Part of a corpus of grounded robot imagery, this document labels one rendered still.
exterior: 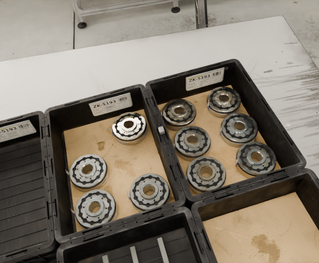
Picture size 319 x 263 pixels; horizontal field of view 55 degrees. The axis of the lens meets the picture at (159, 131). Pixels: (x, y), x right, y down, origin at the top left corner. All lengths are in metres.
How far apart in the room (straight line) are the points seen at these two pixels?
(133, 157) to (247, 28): 0.87
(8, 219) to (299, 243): 0.73
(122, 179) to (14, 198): 0.30
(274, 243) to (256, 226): 0.05
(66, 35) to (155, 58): 1.59
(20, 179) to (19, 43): 2.09
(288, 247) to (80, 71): 1.01
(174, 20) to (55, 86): 1.64
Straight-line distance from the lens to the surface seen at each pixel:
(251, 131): 0.90
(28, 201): 0.92
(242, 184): 0.73
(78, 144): 0.95
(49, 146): 0.85
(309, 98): 1.25
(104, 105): 0.93
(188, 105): 0.94
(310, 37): 2.70
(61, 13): 3.12
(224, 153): 0.88
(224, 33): 1.46
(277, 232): 0.81
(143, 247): 0.78
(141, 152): 0.89
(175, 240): 0.78
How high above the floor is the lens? 1.58
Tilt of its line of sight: 55 degrees down
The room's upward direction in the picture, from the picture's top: 8 degrees counter-clockwise
